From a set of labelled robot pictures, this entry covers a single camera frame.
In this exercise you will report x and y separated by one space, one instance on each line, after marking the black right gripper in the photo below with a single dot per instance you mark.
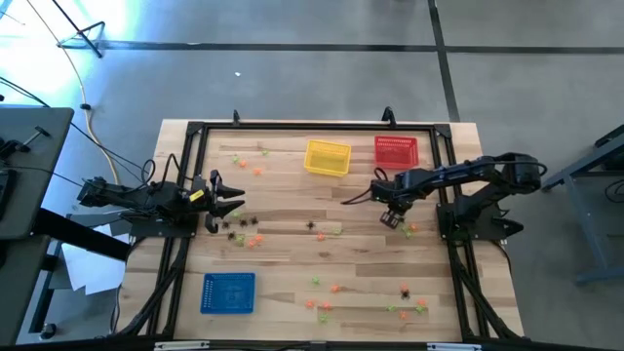
395 192

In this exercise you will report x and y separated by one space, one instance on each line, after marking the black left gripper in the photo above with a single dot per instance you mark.
202 202

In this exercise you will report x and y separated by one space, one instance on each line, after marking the blue plastic basket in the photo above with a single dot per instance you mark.
228 292

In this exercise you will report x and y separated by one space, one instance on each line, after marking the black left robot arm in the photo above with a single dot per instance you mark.
146 200

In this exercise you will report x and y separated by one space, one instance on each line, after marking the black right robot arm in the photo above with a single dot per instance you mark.
463 173

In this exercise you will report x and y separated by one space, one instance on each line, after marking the red plastic basket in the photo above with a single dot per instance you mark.
396 152

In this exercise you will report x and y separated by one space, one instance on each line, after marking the yellow plastic basket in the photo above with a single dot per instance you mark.
326 158

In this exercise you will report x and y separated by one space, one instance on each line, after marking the white label strip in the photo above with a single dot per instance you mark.
180 345
453 346

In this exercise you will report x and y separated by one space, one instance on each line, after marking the white paper sheets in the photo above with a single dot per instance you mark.
92 273

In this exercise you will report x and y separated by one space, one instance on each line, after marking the black desk beam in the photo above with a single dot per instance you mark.
78 234

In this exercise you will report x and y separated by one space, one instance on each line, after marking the black desk clamp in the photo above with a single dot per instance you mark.
14 146

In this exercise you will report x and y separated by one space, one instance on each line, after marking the black caster wheel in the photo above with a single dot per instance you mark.
47 331

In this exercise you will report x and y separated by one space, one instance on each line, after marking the black tripod stand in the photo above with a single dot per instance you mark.
78 29

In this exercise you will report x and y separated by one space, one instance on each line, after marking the dark grey desk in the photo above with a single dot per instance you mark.
19 292

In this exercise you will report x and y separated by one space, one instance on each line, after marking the small black frame clamp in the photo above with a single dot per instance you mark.
236 117

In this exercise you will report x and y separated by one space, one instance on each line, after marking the large black frame clamp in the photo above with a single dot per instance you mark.
388 116

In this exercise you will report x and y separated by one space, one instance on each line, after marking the blue-grey table frame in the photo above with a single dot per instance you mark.
582 219

